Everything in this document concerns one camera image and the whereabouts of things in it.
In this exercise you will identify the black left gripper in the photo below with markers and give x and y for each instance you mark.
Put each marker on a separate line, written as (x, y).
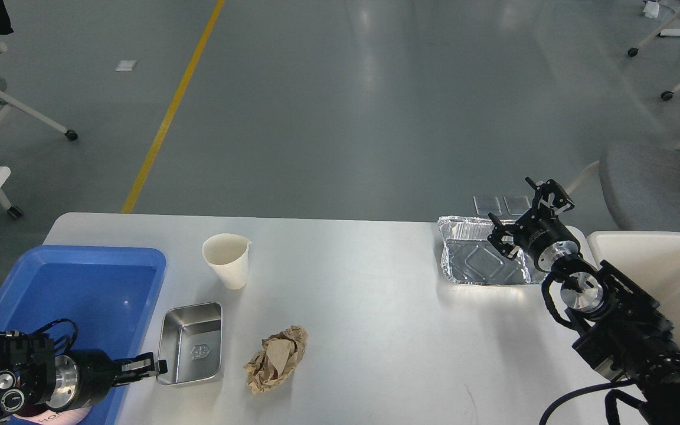
(83, 378)

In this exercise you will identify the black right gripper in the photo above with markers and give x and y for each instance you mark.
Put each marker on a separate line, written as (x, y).
(538, 233)

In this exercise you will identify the steel rectangular container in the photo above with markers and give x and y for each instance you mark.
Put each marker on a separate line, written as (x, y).
(191, 343)

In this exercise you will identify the pink mug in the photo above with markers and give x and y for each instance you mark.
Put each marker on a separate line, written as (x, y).
(41, 414)

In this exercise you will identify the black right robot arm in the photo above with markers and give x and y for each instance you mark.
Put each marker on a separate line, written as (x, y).
(622, 334)

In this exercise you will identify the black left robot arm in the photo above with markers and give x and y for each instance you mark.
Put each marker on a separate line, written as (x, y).
(42, 368)

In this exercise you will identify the floor outlet plate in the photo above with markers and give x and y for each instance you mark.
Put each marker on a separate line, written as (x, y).
(516, 205)
(487, 204)

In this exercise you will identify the aluminium foil tray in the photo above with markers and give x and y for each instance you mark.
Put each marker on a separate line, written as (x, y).
(469, 258)

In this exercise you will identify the blue plastic tray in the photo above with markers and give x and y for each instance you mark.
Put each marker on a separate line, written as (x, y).
(109, 292)

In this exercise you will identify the grey office chair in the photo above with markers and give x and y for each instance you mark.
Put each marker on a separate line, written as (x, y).
(640, 185)

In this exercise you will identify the crumpled brown paper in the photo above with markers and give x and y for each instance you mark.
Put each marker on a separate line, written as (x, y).
(277, 360)

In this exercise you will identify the white paper cup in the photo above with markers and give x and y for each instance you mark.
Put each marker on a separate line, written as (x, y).
(228, 255)

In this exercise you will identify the white plastic bin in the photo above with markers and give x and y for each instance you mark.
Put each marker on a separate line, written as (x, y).
(651, 259)

